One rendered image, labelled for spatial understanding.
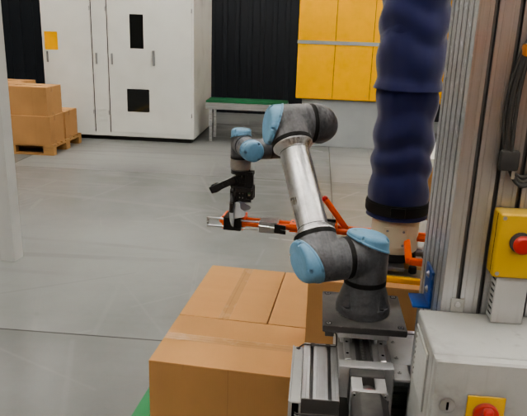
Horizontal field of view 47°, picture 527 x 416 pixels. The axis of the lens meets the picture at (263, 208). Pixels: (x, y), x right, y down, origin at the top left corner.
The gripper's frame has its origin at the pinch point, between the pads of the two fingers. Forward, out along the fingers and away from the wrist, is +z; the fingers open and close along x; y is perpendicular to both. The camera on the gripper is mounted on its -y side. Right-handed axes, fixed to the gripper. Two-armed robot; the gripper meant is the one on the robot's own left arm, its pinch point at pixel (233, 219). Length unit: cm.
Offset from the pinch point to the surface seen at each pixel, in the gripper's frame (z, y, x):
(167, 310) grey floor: 107, -72, 126
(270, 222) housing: -1.3, 14.5, -2.6
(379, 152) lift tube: -31, 52, -6
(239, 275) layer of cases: 53, -13, 70
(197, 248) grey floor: 107, -86, 241
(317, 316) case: 26.9, 35.4, -18.8
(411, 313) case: 22, 68, -18
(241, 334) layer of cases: 53, 2, 9
